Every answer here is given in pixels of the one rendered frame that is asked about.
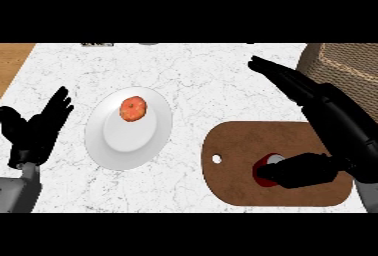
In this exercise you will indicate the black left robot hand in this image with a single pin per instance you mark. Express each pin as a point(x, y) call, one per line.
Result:
point(39, 131)

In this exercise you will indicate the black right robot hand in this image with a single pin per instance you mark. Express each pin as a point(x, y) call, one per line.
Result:
point(334, 120)

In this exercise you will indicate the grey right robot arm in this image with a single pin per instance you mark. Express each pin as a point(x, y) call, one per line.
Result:
point(370, 197)

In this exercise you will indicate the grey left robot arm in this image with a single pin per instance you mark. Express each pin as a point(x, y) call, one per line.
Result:
point(21, 190)

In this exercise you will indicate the tan wicker basket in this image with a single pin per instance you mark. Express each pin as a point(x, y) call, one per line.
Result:
point(348, 71)

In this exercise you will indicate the red can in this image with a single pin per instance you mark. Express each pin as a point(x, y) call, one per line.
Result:
point(266, 163)

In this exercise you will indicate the brown wooden cutting board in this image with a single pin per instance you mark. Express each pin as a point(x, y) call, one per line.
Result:
point(246, 160)

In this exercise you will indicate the white plate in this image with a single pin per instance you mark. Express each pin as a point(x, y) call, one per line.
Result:
point(129, 128)

